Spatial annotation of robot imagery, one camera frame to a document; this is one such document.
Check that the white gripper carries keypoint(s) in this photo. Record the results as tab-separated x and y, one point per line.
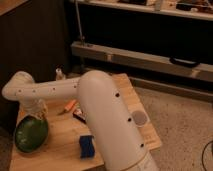
36	108

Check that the green ceramic bowl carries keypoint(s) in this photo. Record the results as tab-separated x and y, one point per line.
30	134

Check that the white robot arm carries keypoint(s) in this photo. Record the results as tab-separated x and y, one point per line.
116	134

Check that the orange marker pen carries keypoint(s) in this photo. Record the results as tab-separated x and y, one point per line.
68	106

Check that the small white bottle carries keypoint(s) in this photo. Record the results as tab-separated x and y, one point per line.
59	74

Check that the black and red small box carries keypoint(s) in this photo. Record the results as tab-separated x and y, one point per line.
78	114

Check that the blue sponge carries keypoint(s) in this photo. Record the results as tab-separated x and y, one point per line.
86	145

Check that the vertical metal rod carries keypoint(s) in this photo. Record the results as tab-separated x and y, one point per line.
79	22

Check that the metal shelf frame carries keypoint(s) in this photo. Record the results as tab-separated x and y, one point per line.
140	60

